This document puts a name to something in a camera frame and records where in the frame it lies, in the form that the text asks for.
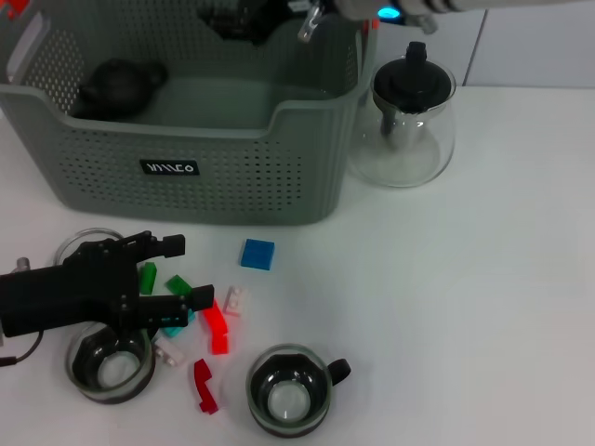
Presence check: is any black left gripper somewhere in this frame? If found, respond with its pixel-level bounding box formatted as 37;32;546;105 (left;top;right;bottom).
0;230;216;338

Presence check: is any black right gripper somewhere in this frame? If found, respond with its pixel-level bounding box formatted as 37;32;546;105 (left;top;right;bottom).
197;0;290;46

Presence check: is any grey perforated storage basket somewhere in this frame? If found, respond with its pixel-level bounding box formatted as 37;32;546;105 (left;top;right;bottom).
0;0;380;229

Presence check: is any green toy brick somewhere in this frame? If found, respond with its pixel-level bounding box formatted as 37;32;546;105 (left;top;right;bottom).
138;261;159;296
165;273;194;298

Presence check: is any teal toy brick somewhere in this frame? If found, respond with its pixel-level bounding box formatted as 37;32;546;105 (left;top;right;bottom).
160;322;196;339

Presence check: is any white toy brick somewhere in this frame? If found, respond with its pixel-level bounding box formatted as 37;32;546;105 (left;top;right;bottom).
152;334;186;368
221;285;250;319

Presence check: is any blue square toy brick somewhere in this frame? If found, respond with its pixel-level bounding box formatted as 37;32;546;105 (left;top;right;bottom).
239;238;276;271

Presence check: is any dark red curved toy piece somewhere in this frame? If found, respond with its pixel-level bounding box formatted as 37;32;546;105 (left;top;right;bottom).
193;358;219;413

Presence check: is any black teapot lid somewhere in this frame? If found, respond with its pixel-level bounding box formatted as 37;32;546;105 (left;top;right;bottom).
373;40;455;150

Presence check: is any clear glass teapot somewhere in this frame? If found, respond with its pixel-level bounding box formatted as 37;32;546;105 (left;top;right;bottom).
346;59;457;189

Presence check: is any right gripper cable with connector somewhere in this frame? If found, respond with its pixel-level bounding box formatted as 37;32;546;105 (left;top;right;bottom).
297;3;325;44

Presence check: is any gripper cable with connector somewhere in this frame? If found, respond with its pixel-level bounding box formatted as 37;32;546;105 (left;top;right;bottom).
297;3;325;44
0;256;44;368

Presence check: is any left gripper cable with connector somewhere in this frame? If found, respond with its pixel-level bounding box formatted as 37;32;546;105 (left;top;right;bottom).
0;256;44;368

